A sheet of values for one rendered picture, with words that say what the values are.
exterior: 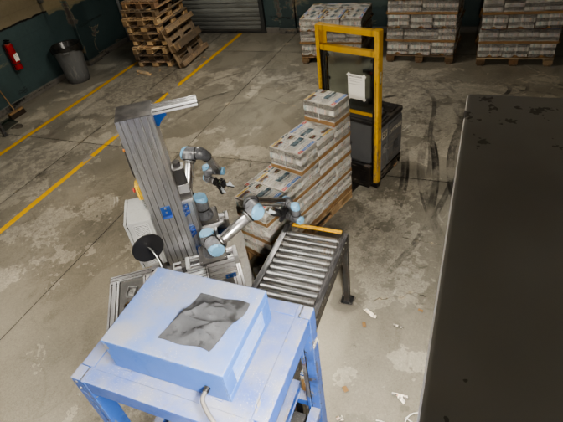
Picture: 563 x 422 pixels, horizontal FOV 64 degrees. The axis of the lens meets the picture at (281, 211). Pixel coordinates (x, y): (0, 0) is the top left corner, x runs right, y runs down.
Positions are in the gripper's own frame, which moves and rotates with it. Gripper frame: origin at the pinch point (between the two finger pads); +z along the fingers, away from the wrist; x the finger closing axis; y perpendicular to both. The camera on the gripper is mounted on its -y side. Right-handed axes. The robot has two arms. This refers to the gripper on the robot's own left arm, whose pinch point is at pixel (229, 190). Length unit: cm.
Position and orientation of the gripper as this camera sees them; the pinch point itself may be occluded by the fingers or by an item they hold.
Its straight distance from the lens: 429.0
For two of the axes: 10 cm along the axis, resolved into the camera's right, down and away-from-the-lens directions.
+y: -1.2, -7.7, -6.2
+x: 6.5, -5.3, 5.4
